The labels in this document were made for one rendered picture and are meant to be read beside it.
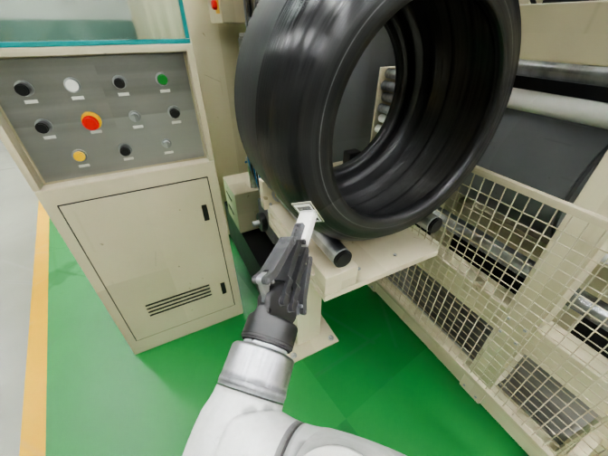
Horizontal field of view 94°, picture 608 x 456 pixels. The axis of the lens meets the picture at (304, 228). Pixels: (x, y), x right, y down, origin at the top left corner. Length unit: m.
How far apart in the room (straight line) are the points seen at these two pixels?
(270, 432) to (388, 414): 1.11
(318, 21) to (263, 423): 0.48
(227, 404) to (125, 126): 0.95
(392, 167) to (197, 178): 0.70
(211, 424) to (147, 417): 1.16
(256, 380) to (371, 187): 0.64
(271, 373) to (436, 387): 1.24
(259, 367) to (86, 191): 0.93
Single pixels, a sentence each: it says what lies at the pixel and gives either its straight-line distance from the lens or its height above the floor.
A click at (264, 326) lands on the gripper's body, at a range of 0.40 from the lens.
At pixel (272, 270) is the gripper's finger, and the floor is 1.04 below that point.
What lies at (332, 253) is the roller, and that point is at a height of 0.91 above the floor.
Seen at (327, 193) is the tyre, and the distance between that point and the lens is 0.50.
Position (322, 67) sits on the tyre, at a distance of 0.43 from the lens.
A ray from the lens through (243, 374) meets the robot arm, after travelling 0.39.
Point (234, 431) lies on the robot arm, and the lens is 0.38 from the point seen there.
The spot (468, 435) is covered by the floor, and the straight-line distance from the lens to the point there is 1.53.
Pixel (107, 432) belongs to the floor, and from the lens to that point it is 1.60.
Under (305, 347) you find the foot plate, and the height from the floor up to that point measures 0.01.
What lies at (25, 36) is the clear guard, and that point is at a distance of 1.11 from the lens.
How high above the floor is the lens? 1.32
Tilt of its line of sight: 36 degrees down
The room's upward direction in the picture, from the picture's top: straight up
